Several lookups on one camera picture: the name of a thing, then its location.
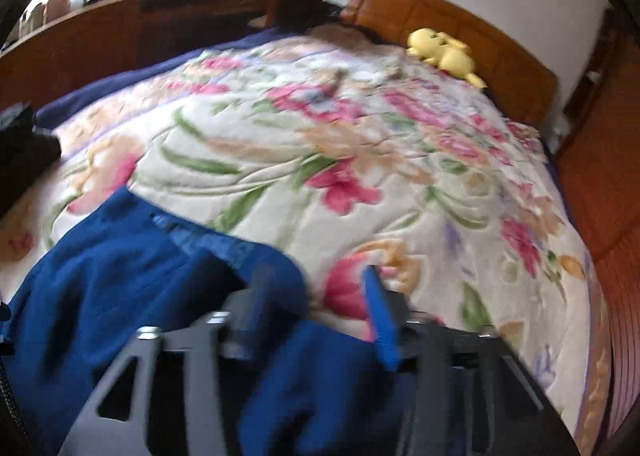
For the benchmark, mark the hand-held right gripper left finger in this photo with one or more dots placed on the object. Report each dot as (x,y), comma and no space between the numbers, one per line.
(250,331)

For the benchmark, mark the wooden desk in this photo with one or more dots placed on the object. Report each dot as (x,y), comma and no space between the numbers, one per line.
(125,31)

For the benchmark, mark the wooden chair with dark cloth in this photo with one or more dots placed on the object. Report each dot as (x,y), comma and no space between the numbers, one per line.
(300,1)

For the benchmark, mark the wooden slatted wardrobe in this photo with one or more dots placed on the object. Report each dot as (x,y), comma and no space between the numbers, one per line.
(610,186)

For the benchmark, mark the navy blue suit jacket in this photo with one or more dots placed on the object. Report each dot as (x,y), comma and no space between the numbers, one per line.
(125,276)

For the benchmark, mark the wooden bed headboard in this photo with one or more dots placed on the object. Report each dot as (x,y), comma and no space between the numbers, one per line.
(450,21)

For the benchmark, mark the dark folded clothes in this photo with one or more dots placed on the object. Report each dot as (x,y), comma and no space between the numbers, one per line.
(25,156)

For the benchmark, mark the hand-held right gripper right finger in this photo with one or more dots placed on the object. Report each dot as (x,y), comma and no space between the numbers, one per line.
(381,326)

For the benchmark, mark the yellow plush toy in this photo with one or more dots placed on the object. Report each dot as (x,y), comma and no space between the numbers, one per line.
(440,53)

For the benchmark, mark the floral blanket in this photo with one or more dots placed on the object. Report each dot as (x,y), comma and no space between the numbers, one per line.
(325,136)

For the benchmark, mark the navy bed sheet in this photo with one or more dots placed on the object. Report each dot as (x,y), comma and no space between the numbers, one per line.
(100,88)

